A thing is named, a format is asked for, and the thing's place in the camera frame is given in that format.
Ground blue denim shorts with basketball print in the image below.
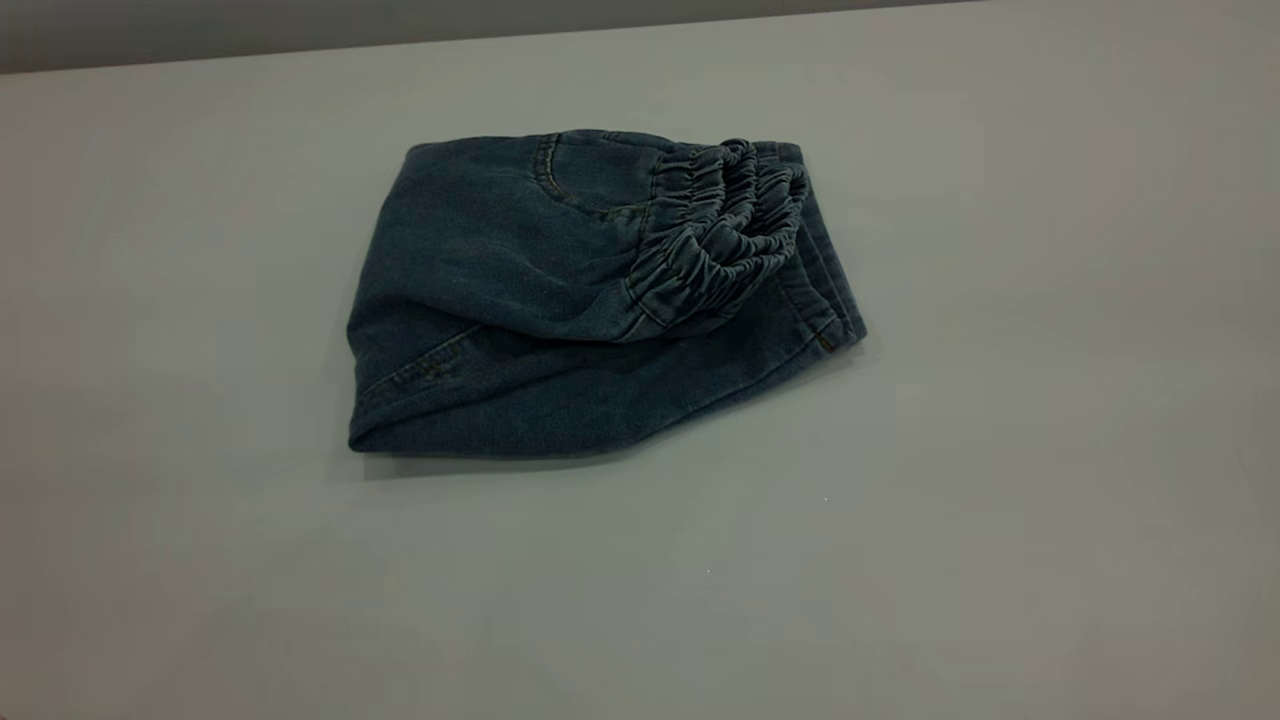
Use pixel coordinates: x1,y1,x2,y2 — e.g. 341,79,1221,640
346,128,868,459

